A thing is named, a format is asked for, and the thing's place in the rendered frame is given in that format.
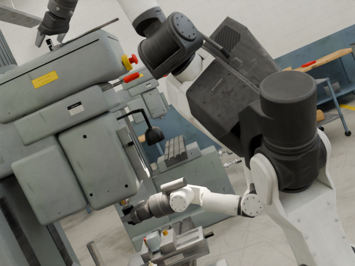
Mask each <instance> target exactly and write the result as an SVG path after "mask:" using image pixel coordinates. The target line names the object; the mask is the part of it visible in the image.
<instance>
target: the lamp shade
mask: <svg viewBox="0 0 355 266"><path fill-rule="evenodd" d="M144 135H145V140H146V143H147V145H148V146H151V145H153V144H156V143H158V142H160V141H162V140H164V139H165V137H164V134H163V132H162V131H161V129H160V128H159V127H156V126H151V127H149V128H148V129H146V131H145V133H144Z"/></svg>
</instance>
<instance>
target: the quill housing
mask: <svg viewBox="0 0 355 266"><path fill-rule="evenodd" d="M119 128H120V125H119V123H118V121H117V119H116V117H115V115H114V113H112V112H111V111H106V112H103V113H101V114H99V115H97V116H94V117H92V118H90V119H88V120H85V121H83V122H81V123H79V124H76V125H74V126H72V127H70V128H67V129H65V130H63V131H61V132H60V133H59V135H58V140H59V142H60V144H61V146H62V149H63V151H64V153H65V155H66V157H67V159H68V161H69V163H70V165H71V167H72V169H73V171H74V173H75V175H76V177H77V179H78V181H79V184H80V186H81V188H82V190H83V192H84V194H85V196H86V198H87V200H88V202H89V204H90V206H91V208H92V209H94V210H96V211H98V210H102V209H103V208H106V207H109V206H111V205H113V204H116V203H118V202H121V201H123V200H125V199H128V198H130V197H132V196H134V195H136V194H137V192H138V190H139V188H140V186H141V184H142V181H143V180H141V181H139V179H138V177H137V175H136V173H135V171H134V169H133V166H132V164H131V162H130V160H129V158H128V156H127V154H126V151H125V149H124V148H123V147H122V146H123V144H122V142H121V141H120V139H119V136H118V134H117V132H116V131H117V130H118V129H119Z"/></svg>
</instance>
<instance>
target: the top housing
mask: <svg viewBox="0 0 355 266"><path fill-rule="evenodd" d="M124 54H125V53H124V51H123V49H122V46H121V44H120V42H119V40H118V38H117V36H115V35H113V34H111V33H108V32H106V31H104V30H101V29H98V30H95V31H93V32H91V33H89V34H87V35H85V36H83V37H80V38H78V39H76V40H74V41H72V42H70V43H68V44H65V45H63V46H61V47H59V48H57V49H55V50H53V51H50V52H48V53H46V54H44V55H42V56H40V57H38V58H35V59H33V60H31V61H29V62H26V63H24V64H22V65H20V66H18V67H16V68H13V69H11V70H9V71H7V72H5V73H3V74H1V75H0V123H2V124H7V123H9V122H11V121H13V120H16V119H18V118H20V117H22V116H25V115H27V114H29V113H32V112H34V111H36V110H39V109H41V108H43V107H45V106H48V105H50V104H52V103H54V102H56V101H59V100H61V99H63V98H65V97H67V96H70V95H72V94H74V93H76V92H78V91H81V90H83V89H85V88H87V87H90V86H92V85H94V84H99V83H106V82H109V81H111V80H114V79H116V78H119V77H121V76H122V75H125V74H127V73H129V71H127V69H126V68H125V66H124V65H123V64H122V58H121V56H122V55H124Z"/></svg>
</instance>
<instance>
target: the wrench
mask: <svg viewBox="0 0 355 266"><path fill-rule="evenodd" d="M116 21H119V18H115V19H113V20H111V21H109V22H107V23H105V24H103V25H100V26H98V27H95V28H93V29H92V30H90V31H87V32H85V33H83V34H80V35H78V36H76V37H74V38H72V39H70V40H67V41H65V42H63V43H60V44H57V45H55V46H53V47H51V49H57V48H59V47H61V46H63V45H65V44H68V43H70V42H72V41H74V40H76V39H78V38H80V37H83V36H85V35H87V34H89V33H91V32H93V31H95V30H98V29H101V28H103V27H105V26H107V25H109V24H112V23H114V22H116Z"/></svg>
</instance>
